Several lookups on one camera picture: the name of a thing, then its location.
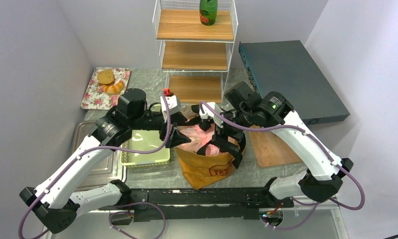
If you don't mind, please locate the brown bread slice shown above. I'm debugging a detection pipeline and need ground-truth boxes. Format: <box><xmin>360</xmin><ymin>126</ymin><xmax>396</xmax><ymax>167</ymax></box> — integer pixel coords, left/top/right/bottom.
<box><xmin>97</xmin><ymin>69</ymin><xmax>115</xmax><ymax>86</ymax></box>

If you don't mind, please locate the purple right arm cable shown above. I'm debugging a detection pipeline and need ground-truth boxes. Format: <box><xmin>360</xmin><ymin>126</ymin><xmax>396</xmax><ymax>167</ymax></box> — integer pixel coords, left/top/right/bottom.
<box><xmin>199</xmin><ymin>101</ymin><xmax>366</xmax><ymax>231</ymax></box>

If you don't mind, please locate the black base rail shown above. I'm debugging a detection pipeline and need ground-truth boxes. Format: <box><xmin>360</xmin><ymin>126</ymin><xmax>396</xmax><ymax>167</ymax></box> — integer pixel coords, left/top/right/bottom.
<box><xmin>98</xmin><ymin>187</ymin><xmax>295</xmax><ymax>222</ymax></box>

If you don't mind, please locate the white wire wooden shelf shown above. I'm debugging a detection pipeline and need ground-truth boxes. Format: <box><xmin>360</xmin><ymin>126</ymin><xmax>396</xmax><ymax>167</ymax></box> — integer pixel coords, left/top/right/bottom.
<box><xmin>152</xmin><ymin>0</ymin><xmax>238</xmax><ymax>104</ymax></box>

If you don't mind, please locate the wooden board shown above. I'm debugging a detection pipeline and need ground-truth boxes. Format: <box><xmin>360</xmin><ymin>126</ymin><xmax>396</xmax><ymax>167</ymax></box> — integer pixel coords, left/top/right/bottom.
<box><xmin>248</xmin><ymin>131</ymin><xmax>302</xmax><ymax>168</ymax></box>

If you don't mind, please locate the croissant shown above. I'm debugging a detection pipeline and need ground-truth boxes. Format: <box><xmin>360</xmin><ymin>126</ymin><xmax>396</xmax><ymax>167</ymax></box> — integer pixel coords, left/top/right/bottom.
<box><xmin>101</xmin><ymin>80</ymin><xmax>125</xmax><ymax>95</ymax></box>

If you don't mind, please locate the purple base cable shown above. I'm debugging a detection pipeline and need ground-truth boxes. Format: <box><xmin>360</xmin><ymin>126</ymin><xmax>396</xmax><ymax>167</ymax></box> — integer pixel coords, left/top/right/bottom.
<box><xmin>108</xmin><ymin>199</ymin><xmax>168</xmax><ymax>239</ymax></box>

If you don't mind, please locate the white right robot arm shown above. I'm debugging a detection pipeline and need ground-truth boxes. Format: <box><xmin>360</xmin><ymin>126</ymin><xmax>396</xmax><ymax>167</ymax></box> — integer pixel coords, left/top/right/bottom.
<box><xmin>198</xmin><ymin>82</ymin><xmax>354</xmax><ymax>203</ymax></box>

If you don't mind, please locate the green glass bottle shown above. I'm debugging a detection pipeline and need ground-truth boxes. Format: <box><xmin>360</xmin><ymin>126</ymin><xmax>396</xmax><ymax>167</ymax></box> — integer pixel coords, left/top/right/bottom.
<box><xmin>199</xmin><ymin>0</ymin><xmax>218</xmax><ymax>26</ymax></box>

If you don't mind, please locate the grey metal equipment box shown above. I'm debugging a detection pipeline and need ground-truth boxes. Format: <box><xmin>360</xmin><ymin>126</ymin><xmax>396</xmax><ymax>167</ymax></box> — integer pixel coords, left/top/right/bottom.
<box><xmin>239</xmin><ymin>40</ymin><xmax>350</xmax><ymax>125</ymax></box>

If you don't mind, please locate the green plastic basket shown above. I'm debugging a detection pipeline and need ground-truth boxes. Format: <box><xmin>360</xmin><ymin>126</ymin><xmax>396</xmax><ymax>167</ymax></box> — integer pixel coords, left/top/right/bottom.
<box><xmin>120</xmin><ymin>129</ymin><xmax>171</xmax><ymax>169</ymax></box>

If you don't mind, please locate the brown paper grocery bag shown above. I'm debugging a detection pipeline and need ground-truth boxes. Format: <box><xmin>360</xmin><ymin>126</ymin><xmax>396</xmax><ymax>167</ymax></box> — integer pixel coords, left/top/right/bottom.
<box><xmin>174</xmin><ymin>116</ymin><xmax>247</xmax><ymax>191</ymax></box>

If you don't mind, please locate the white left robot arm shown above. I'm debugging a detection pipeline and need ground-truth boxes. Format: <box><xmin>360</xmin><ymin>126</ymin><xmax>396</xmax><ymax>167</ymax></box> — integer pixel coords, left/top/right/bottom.
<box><xmin>20</xmin><ymin>88</ymin><xmax>189</xmax><ymax>234</ymax></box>

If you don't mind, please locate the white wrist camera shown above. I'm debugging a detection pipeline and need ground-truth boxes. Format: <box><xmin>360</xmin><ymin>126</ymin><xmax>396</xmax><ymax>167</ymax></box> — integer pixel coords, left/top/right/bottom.
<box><xmin>199</xmin><ymin>101</ymin><xmax>224</xmax><ymax>128</ymax></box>
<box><xmin>160</xmin><ymin>88</ymin><xmax>181</xmax><ymax>116</ymax></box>

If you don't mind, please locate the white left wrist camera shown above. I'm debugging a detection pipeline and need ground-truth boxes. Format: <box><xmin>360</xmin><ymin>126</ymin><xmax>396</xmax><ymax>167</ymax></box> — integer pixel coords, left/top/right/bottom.
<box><xmin>160</xmin><ymin>88</ymin><xmax>181</xmax><ymax>116</ymax></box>

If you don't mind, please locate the pink plastic bag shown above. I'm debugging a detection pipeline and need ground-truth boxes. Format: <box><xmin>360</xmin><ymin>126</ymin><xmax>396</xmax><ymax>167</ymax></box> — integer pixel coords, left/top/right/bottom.
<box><xmin>179</xmin><ymin>123</ymin><xmax>215</xmax><ymax>153</ymax></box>

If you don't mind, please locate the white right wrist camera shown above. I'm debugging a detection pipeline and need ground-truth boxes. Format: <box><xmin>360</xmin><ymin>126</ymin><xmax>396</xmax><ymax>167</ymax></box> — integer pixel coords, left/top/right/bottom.
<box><xmin>199</xmin><ymin>101</ymin><xmax>224</xmax><ymax>128</ymax></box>

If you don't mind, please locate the metal baking tray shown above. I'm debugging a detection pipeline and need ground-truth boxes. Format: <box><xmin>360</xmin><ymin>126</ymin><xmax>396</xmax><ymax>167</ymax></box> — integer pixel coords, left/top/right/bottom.
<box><xmin>70</xmin><ymin>121</ymin><xmax>128</xmax><ymax>191</ymax></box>

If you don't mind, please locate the floral tray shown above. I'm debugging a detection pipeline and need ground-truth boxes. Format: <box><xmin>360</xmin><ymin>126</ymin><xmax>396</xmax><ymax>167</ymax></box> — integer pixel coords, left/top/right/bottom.
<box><xmin>80</xmin><ymin>67</ymin><xmax>132</xmax><ymax>110</ymax></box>

